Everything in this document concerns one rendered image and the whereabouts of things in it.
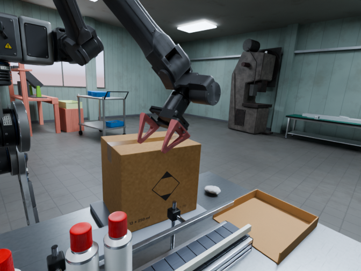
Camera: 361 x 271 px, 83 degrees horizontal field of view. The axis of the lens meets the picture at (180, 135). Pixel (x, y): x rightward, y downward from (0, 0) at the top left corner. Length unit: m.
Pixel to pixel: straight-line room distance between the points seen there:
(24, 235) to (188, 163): 0.58
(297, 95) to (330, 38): 1.71
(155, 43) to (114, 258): 0.44
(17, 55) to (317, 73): 7.27
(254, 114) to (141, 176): 6.15
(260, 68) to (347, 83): 2.34
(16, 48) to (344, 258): 1.27
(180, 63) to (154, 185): 0.39
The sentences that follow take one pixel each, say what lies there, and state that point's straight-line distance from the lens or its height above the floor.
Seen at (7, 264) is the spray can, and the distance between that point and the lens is 0.40.
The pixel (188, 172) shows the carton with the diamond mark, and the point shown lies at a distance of 0.76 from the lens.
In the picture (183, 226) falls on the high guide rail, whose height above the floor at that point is 0.96.
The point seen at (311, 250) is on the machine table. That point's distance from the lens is 0.86.
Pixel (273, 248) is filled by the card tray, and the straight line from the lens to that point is 0.80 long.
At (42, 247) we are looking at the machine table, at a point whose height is 0.83.
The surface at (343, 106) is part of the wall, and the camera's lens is 7.41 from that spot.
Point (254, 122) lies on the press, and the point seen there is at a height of 0.37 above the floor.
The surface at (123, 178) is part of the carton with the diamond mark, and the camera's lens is 0.65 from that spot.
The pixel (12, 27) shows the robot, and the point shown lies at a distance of 0.96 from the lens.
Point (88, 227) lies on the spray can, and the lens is 0.40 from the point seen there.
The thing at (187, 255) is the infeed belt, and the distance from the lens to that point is 0.64.
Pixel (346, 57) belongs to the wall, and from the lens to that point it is 7.49.
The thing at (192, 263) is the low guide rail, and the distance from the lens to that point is 0.57.
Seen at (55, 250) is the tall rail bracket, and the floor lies 0.99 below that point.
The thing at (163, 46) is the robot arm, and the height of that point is 1.41.
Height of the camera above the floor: 1.32
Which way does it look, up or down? 13 degrees down
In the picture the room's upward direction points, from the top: 3 degrees clockwise
